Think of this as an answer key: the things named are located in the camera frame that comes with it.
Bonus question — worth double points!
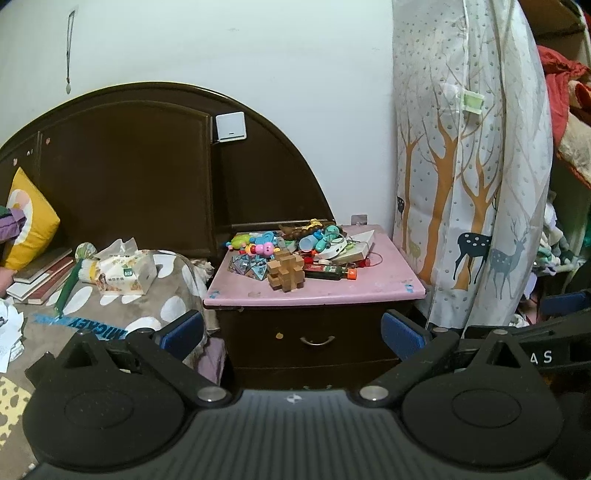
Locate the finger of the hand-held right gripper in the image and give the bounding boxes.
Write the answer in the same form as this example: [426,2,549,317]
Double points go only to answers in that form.
[540,291,591,319]
[464,310,591,347]

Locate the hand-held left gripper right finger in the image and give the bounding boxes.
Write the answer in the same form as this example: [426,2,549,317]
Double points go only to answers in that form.
[359,310,532,403]

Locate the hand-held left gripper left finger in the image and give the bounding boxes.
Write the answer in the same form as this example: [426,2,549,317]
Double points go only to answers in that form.
[25,310,232,408]

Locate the green bottle with orange cap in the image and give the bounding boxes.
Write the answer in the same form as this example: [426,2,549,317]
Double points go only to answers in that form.
[305,265,358,281]

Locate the wooden burr puzzle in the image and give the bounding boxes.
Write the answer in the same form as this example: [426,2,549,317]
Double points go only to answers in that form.
[267,249,305,292]

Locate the grey spotted blanket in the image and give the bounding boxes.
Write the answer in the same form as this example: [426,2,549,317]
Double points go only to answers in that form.
[0,249,228,462]

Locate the tissue packet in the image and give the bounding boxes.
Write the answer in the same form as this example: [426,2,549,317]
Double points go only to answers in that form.
[95,237,156,297]

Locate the shiny foil geometric puzzle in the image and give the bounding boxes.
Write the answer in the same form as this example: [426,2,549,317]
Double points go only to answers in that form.
[229,254,269,281]

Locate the pink-topped dark wooden nightstand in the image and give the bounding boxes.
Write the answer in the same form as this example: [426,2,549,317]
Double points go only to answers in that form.
[203,224,426,393]

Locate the white flat plastic device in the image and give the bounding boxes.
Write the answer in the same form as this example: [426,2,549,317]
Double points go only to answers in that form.
[314,240,348,260]

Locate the pink elephant toy blue ears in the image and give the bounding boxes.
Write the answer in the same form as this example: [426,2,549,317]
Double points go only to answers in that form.
[252,233,279,258]

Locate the book with dark cover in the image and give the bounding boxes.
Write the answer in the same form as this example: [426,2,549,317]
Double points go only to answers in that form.
[14,248,74,284]

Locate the dark wooden headboard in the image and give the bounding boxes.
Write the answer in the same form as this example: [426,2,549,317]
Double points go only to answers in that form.
[0,82,337,273]

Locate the pile of clothes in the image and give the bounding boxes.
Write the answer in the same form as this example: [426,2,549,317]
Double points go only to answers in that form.
[533,44,591,301]

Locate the crumpled white paper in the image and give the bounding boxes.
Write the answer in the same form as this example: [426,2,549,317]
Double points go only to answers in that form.
[0,298,27,376]

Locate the yellow spotted cloth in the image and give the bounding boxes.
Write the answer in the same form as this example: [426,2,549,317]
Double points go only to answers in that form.
[0,374,34,462]

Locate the yellow pillow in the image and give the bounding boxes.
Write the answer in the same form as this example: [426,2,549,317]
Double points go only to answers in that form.
[0,166,62,273]

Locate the purple cloth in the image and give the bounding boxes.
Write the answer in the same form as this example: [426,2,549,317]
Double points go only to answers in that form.
[0,205,29,244]

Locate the cardboard box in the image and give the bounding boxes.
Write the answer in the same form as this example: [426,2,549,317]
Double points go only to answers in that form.
[524,0,591,47]

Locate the green handled brush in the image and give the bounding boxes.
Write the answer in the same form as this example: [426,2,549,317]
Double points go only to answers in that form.
[54,242,101,318]

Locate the brown wooden bead bracelet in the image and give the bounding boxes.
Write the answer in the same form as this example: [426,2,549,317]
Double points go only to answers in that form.
[278,220,325,241]

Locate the white wall switch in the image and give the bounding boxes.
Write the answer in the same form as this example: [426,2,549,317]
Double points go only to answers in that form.
[215,112,247,143]

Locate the dark hanging cord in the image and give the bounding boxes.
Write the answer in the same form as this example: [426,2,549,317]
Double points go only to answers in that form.
[65,10,76,95]

